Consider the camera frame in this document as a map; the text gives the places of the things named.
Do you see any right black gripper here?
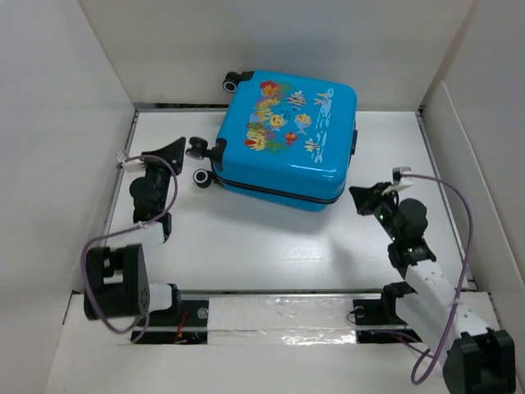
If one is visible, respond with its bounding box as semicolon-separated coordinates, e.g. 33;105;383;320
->
349;181;402;242

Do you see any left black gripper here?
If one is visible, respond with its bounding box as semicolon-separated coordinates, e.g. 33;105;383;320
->
139;137;185;212

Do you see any blue kids suitcase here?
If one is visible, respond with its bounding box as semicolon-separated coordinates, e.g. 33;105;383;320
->
186;70;358;212

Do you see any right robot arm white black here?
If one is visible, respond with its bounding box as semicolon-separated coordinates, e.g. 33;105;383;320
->
349;182;517;393

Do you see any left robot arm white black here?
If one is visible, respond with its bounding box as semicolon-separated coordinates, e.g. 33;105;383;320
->
82;137;186;326

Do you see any silver tape strip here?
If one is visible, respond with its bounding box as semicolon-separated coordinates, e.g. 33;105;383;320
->
207;295;357;346

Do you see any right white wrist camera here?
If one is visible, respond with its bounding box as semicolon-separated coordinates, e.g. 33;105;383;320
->
381;167;413;195

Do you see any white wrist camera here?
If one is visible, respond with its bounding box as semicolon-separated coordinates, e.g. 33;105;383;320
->
116;150;144;173
381;167;413;195

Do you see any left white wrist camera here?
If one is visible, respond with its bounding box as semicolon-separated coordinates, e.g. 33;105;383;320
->
116;150;144;173

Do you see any metal base rail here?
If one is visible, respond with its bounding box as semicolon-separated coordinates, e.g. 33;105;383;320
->
130;294;421;346

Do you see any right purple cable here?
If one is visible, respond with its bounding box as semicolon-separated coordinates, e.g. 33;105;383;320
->
399;172;475;386

